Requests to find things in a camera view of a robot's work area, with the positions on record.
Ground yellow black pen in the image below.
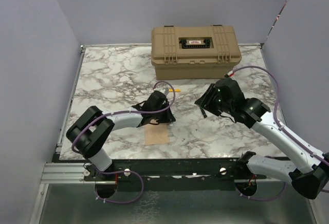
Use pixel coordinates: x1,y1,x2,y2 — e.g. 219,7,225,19
168,89,181,92

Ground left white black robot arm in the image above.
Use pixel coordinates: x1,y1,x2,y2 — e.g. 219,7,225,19
66,90,176,180

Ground black green marker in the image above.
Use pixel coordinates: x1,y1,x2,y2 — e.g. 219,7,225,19
200,108,207,118

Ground left aluminium rail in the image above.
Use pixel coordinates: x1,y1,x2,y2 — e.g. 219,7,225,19
40,163,85,184

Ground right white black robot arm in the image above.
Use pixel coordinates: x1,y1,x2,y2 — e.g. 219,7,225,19
195,78,328,199

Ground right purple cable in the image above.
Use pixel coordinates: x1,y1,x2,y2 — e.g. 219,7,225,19
232,66,329,203

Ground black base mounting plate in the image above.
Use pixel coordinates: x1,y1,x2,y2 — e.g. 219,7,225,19
82,158,257,191

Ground peach paper envelope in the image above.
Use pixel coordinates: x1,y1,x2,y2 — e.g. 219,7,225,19
144,124,170,145

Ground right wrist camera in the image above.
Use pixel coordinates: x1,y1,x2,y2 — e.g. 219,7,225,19
224,71,234,78

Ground tan plastic toolbox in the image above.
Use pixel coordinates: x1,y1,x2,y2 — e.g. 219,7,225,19
151,25,242,80

